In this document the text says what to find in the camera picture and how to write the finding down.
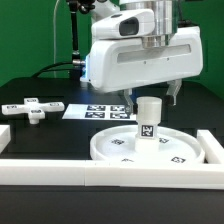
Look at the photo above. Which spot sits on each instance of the white front fence bar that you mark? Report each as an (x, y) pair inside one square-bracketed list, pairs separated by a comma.
[(99, 173)]

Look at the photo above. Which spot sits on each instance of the white cross table base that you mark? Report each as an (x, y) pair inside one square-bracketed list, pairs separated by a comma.
[(33, 108)]

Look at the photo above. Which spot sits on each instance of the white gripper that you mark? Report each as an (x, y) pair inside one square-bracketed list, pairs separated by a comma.
[(125, 64)]

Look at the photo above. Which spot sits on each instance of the white marker sheet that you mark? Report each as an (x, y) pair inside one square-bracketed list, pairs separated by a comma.
[(97, 112)]

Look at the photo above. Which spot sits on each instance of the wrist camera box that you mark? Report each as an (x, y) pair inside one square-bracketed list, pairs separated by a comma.
[(125, 24)]

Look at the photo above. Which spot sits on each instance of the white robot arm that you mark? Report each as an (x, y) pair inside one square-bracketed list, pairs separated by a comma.
[(166, 17)]

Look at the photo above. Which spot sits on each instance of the black camera stand pole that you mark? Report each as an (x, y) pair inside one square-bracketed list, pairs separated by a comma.
[(74, 7)]

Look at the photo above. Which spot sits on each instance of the white fence bar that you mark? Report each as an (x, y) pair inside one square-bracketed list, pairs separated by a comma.
[(214, 152), (99, 173), (5, 136)]

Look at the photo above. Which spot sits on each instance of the white right fence bar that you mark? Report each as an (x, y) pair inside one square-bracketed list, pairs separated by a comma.
[(214, 152)]

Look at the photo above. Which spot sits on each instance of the white left fence bar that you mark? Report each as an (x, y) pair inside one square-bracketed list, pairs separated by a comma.
[(5, 136)]

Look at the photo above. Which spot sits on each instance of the white round table top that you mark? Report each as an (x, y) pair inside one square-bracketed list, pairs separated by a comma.
[(121, 144)]

